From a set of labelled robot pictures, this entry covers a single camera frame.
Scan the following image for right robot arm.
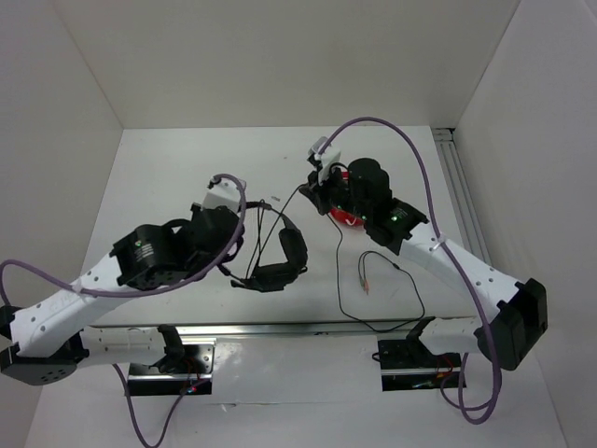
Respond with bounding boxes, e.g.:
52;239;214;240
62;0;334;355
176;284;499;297
300;156;548;371

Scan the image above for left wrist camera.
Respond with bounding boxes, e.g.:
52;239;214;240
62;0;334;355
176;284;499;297
201;176;241;213

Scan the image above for thin black headset cable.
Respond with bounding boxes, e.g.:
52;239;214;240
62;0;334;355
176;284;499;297
251;184;425;333

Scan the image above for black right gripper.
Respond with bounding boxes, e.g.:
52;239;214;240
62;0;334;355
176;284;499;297
299;161;369;220

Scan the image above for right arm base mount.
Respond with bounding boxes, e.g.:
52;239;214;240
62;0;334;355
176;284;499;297
371;340;462;392

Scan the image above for black headset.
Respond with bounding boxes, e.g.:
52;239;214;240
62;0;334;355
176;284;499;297
217;201;308;293

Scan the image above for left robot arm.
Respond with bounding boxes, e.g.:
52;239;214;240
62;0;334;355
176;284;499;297
1;205;244;385

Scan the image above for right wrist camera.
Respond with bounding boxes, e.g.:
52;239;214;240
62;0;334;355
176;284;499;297
308;136;341;185

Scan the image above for red headphones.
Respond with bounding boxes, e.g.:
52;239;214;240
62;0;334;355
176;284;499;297
330;168;364;228

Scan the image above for aluminium right side rail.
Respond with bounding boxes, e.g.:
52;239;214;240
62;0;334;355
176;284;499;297
433;126;507;307

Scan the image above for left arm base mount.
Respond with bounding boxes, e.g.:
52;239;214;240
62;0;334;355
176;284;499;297
126;340;215;397

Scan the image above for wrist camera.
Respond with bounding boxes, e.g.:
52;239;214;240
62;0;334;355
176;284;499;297
201;176;241;213
308;136;341;185

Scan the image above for aluminium front table rail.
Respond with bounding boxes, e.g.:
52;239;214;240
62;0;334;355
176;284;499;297
88;318;435;341

